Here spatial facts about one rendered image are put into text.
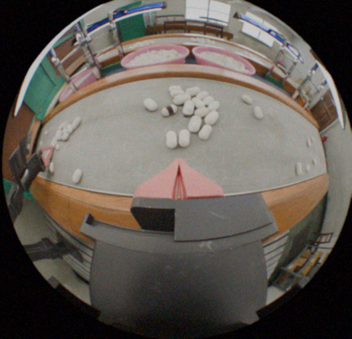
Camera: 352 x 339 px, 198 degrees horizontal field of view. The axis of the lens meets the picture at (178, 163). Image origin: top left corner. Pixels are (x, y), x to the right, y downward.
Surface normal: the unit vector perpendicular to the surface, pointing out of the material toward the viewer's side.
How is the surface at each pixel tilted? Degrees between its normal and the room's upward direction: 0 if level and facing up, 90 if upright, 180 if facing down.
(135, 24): 90
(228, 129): 0
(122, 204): 45
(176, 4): 90
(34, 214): 90
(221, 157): 0
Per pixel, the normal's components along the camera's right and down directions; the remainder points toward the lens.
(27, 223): 1.00, 0.05
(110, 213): 0.00, -0.23
